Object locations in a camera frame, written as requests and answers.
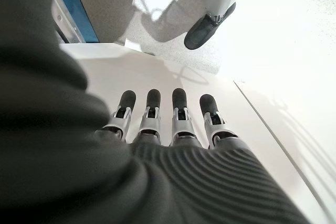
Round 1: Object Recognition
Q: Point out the white kitchen cabinet front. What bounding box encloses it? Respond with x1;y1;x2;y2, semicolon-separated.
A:
59;42;336;224

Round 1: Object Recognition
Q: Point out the black robot left foot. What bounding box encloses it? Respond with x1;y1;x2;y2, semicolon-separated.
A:
183;2;237;51

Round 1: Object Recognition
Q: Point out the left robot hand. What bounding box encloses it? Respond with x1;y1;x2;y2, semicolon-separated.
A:
0;0;310;224

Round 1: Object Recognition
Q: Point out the blue panel with metal frame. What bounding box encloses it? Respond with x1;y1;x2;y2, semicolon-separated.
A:
49;0;100;44

